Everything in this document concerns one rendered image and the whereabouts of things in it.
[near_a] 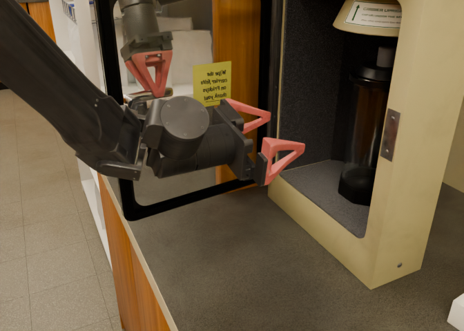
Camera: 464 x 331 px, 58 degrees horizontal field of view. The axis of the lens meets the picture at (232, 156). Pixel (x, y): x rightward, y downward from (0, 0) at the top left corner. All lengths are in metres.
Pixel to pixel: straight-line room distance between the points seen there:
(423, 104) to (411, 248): 0.25
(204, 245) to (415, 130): 0.41
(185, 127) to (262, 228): 0.40
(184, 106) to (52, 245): 2.08
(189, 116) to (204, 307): 0.31
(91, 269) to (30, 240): 0.48
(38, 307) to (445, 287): 1.77
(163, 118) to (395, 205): 0.36
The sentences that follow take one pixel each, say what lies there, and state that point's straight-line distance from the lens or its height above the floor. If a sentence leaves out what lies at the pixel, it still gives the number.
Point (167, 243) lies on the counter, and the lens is 0.80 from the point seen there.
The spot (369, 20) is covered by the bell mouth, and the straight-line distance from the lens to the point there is 0.65.
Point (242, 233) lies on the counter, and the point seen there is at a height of 0.94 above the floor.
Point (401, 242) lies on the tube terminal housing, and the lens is 0.71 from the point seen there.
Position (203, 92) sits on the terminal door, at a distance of 0.74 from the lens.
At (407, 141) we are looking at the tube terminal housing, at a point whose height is 1.19.
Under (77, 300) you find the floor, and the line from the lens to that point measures 2.14.
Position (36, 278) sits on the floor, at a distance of 2.33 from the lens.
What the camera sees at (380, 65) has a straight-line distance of 0.73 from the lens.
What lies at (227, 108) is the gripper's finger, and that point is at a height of 1.22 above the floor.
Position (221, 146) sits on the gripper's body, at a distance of 0.56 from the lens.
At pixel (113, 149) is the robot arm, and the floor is 1.21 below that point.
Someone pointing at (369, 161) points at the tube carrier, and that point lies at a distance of 0.75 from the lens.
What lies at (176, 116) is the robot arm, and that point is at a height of 1.25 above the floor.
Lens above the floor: 1.42
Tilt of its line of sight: 26 degrees down
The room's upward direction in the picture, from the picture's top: straight up
